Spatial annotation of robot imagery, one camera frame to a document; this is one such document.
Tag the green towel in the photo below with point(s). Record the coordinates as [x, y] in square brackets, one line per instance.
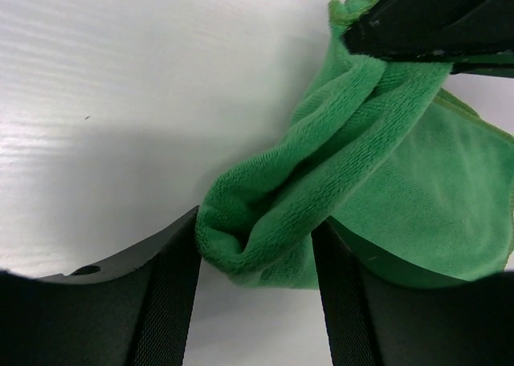
[384, 150]

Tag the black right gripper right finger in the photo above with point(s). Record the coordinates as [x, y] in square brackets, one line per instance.
[382, 310]

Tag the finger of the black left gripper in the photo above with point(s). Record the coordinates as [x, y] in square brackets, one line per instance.
[488, 65]
[457, 30]

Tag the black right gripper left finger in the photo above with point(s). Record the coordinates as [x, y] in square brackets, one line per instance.
[132, 308]

